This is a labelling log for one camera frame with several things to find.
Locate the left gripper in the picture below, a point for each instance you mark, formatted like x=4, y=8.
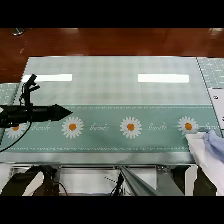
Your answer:
x=43, y=113

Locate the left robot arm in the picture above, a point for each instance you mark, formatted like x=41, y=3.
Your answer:
x=13, y=115

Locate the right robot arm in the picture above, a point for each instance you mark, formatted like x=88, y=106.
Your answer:
x=204, y=184

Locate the white garment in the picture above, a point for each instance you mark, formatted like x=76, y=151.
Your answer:
x=208, y=168

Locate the light blue garment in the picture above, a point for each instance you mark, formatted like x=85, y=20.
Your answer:
x=216, y=143

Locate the silver frame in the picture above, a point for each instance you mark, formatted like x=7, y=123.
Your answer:
x=140, y=187

